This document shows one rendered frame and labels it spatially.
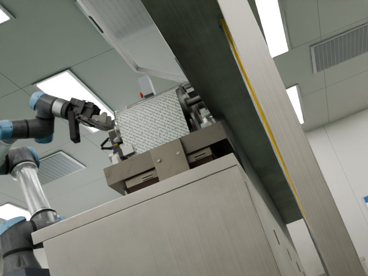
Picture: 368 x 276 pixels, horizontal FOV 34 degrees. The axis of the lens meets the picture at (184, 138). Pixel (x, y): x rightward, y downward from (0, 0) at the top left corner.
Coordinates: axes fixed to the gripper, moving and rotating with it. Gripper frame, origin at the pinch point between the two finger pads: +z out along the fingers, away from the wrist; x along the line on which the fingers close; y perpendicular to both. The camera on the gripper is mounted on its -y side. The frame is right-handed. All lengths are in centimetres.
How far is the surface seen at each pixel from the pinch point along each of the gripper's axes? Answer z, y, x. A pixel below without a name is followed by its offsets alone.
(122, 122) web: 5.6, 2.9, -4.6
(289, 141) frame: 79, -7, -81
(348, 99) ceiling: 19, 218, 497
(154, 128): 18.0, 4.0, -4.6
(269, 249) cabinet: 74, -24, -30
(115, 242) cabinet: 31, -37, -30
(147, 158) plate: 28.0, -10.0, -24.2
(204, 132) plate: 42.5, 3.2, -24.2
